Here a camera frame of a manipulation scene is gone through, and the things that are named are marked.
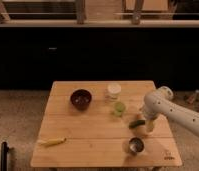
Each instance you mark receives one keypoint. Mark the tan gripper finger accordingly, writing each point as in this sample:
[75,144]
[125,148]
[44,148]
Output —
[149,125]

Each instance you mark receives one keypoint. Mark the green pepper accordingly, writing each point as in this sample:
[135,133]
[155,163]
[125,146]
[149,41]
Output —
[136,123]

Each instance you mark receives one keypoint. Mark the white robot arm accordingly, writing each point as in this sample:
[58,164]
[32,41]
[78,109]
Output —
[159,101]

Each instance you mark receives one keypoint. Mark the dark purple bowl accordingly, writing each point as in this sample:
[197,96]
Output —
[81,99]

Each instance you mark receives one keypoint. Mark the dark metal cup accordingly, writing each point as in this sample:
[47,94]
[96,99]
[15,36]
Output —
[135,145]

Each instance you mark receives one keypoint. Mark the green cup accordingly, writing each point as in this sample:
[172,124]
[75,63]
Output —
[119,108]

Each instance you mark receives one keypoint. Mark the white lidded jar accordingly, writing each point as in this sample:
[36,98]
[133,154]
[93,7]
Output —
[113,90]

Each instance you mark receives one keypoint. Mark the wooden table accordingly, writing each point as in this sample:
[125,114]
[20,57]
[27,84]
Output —
[95,137]

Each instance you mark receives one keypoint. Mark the black post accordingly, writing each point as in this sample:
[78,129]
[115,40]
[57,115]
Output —
[4,152]

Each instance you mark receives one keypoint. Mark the wooden railing frame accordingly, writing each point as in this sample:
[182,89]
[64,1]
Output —
[96,13]

